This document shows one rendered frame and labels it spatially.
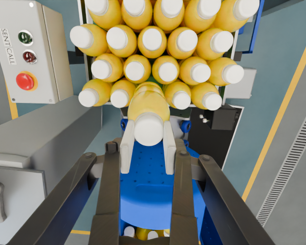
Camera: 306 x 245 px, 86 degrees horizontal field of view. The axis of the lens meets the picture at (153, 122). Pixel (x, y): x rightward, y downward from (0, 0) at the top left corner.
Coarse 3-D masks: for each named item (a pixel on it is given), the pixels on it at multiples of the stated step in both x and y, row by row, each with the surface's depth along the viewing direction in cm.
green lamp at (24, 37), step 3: (18, 33) 32; (21, 33) 32; (24, 33) 32; (27, 33) 32; (18, 36) 32; (21, 36) 32; (24, 36) 32; (27, 36) 32; (21, 39) 32; (24, 39) 32; (27, 39) 32; (30, 39) 32; (21, 42) 32; (24, 42) 32; (27, 42) 32
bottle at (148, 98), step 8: (136, 88) 35; (144, 88) 30; (152, 88) 30; (160, 88) 35; (136, 96) 26; (144, 96) 25; (152, 96) 25; (160, 96) 26; (136, 104) 24; (144, 104) 23; (152, 104) 23; (160, 104) 24; (128, 112) 25; (136, 112) 23; (144, 112) 22; (152, 112) 22; (160, 112) 23; (168, 112) 25; (136, 120) 22; (160, 120) 22; (168, 120) 25
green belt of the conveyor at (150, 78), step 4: (96, 24) 49; (168, 36) 51; (140, 52) 52; (164, 52) 52; (152, 60) 53; (152, 64) 54; (124, 76) 55; (152, 76) 55; (148, 80) 55; (152, 80) 55; (160, 84) 56
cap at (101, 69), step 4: (96, 60) 34; (100, 60) 34; (92, 64) 34; (96, 64) 34; (100, 64) 34; (104, 64) 34; (108, 64) 35; (92, 68) 35; (96, 68) 35; (100, 68) 35; (104, 68) 35; (108, 68) 35; (92, 72) 35; (96, 72) 35; (100, 72) 35; (104, 72) 35; (108, 72) 35; (96, 76) 35; (100, 76) 35; (104, 76) 35
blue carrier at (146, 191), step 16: (160, 144) 54; (144, 160) 45; (160, 160) 45; (128, 176) 39; (144, 176) 39; (160, 176) 39; (128, 192) 34; (144, 192) 34; (160, 192) 35; (128, 208) 33; (144, 208) 32; (160, 208) 31; (128, 224) 66; (144, 224) 33; (160, 224) 33
